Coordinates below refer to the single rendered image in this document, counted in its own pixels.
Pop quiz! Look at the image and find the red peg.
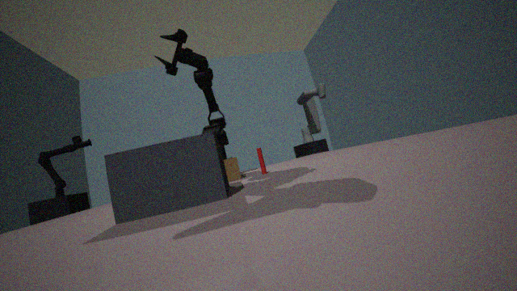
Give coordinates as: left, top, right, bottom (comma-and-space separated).
256, 148, 267, 175

